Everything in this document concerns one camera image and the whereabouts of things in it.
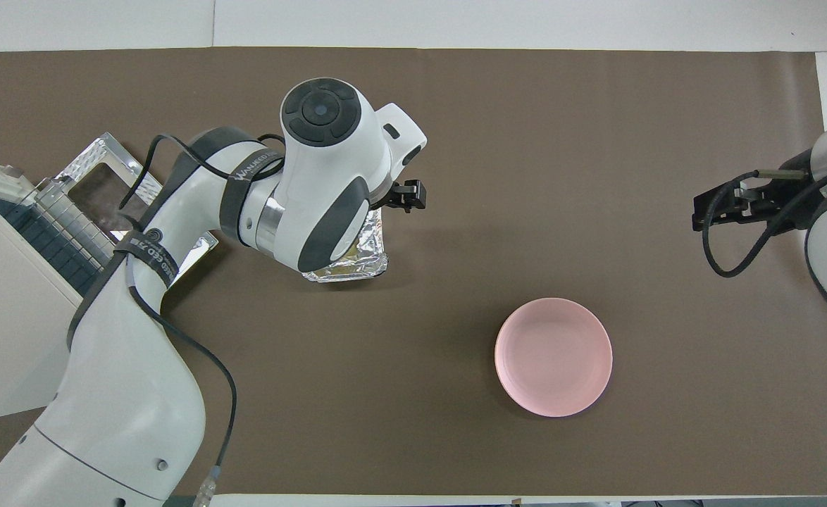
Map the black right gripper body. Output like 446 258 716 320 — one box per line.
715 169 819 230

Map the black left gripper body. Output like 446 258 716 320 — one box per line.
380 180 427 213

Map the aluminium foil tray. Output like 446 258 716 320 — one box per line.
303 204 390 284

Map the cream toaster oven body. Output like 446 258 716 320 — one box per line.
0 149 115 421

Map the brown table mat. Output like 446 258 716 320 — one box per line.
0 48 827 497

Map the pink round plate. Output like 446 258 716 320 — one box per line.
495 298 614 418

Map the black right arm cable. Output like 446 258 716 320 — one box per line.
701 165 827 277

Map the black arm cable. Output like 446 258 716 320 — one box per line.
701 165 827 277
118 134 287 507

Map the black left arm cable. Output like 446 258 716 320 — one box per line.
118 134 287 507

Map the silver foil-lined frame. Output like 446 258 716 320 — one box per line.
37 132 218 282

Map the metal oven wire rack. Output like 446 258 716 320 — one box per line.
0 190 115 296

